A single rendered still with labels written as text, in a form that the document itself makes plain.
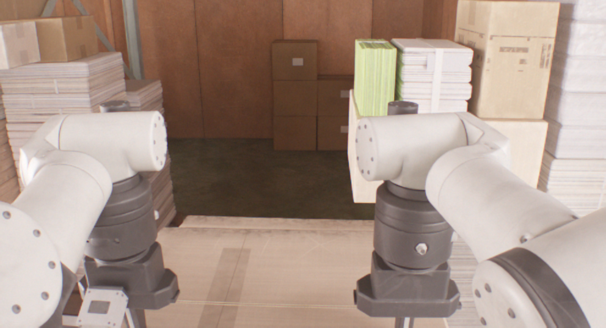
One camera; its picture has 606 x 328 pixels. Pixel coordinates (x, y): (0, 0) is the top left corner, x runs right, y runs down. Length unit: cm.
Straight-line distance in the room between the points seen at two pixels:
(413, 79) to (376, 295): 61
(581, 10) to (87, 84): 187
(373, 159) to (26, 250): 29
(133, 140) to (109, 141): 3
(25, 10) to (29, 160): 277
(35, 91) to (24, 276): 207
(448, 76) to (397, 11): 376
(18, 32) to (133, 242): 169
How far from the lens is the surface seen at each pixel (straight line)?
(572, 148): 117
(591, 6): 113
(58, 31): 222
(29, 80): 233
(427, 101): 105
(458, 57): 104
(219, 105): 500
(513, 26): 107
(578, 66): 113
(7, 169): 253
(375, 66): 100
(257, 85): 487
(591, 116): 117
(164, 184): 297
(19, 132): 243
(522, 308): 22
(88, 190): 41
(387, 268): 51
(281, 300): 66
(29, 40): 220
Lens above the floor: 151
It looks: 20 degrees down
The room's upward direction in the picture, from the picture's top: straight up
